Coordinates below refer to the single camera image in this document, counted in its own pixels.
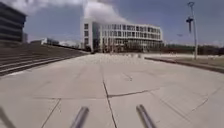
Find row of trees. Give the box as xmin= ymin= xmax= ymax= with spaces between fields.
xmin=162 ymin=43 xmax=224 ymax=56

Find white multi-storey building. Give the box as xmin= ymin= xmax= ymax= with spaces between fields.
xmin=80 ymin=17 xmax=164 ymax=54

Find pale concrete slab plaza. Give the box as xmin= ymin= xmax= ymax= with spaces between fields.
xmin=0 ymin=52 xmax=224 ymax=128

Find robot's own part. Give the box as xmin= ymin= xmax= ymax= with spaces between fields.
xmin=135 ymin=104 xmax=157 ymax=128
xmin=69 ymin=106 xmax=90 ymax=128

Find dark glass building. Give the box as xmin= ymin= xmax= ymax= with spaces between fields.
xmin=0 ymin=1 xmax=28 ymax=46

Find raised planting bed with kerb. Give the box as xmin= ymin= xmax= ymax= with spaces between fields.
xmin=144 ymin=55 xmax=224 ymax=74

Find low distant building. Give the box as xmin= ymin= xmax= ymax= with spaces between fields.
xmin=29 ymin=37 xmax=60 ymax=47

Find wide grey stone steps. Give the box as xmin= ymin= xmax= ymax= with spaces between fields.
xmin=0 ymin=43 xmax=90 ymax=77

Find tall grey lamp pole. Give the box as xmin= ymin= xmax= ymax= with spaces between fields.
xmin=185 ymin=1 xmax=199 ymax=61

